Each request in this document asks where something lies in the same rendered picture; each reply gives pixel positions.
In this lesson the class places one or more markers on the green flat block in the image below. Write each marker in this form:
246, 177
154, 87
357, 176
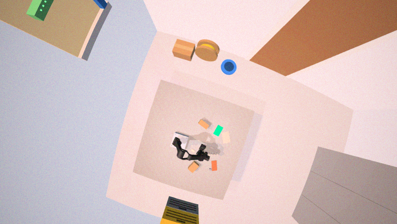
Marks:
218, 130

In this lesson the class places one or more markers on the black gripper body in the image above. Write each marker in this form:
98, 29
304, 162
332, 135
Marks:
202, 147

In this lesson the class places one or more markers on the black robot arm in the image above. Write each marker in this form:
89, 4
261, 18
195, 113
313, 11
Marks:
200, 156

